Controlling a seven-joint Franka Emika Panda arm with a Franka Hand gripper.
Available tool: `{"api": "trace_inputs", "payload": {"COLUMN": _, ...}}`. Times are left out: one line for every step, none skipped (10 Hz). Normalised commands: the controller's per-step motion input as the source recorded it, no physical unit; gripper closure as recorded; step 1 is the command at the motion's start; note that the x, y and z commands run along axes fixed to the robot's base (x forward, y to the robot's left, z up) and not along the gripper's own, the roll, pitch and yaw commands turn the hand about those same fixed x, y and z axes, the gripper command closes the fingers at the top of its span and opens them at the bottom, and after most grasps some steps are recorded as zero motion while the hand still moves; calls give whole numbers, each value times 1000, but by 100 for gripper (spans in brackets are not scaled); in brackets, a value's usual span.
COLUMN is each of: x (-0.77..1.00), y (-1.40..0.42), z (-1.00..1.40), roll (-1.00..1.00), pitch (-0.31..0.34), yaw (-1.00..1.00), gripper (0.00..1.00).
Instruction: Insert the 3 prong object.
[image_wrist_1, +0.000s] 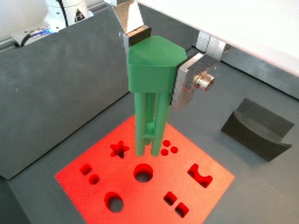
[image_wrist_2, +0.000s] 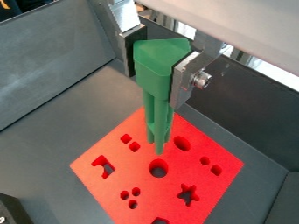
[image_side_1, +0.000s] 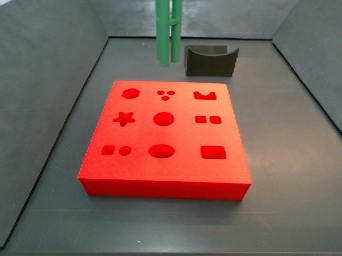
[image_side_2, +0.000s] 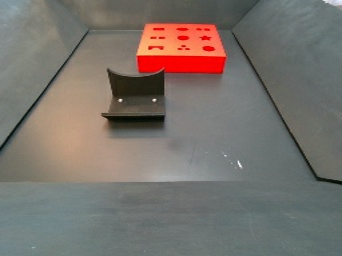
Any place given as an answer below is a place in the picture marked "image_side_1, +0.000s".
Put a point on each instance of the red shape sorter block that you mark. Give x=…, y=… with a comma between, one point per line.
x=167, y=143

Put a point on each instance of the dark grey curved block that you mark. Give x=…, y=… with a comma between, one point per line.
x=210, y=60

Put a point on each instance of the green three prong peg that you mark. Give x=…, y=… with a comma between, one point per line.
x=169, y=30

